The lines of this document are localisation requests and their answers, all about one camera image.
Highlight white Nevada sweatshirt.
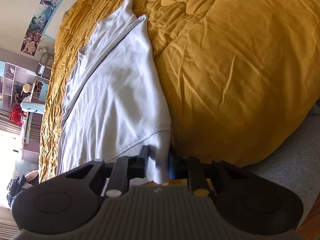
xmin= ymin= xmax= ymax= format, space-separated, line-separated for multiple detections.
xmin=57 ymin=0 xmax=171 ymax=185

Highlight light blue star chair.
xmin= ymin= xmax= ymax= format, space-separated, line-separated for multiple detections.
xmin=20 ymin=101 xmax=44 ymax=115

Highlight red bag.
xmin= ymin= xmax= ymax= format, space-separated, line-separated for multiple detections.
xmin=9 ymin=105 xmax=26 ymax=126

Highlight mustard yellow quilt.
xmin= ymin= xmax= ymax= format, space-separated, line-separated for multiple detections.
xmin=39 ymin=0 xmax=319 ymax=181

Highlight round globe lamp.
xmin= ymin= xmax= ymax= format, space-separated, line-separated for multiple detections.
xmin=22 ymin=83 xmax=31 ymax=93

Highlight metal folding stool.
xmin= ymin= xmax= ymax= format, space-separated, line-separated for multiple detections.
xmin=35 ymin=53 xmax=54 ymax=80

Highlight grey desk with shelves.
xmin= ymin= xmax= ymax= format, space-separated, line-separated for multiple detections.
xmin=1 ymin=61 xmax=49 ymax=162

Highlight anime wall poster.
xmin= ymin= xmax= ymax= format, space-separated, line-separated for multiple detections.
xmin=21 ymin=0 xmax=61 ymax=56

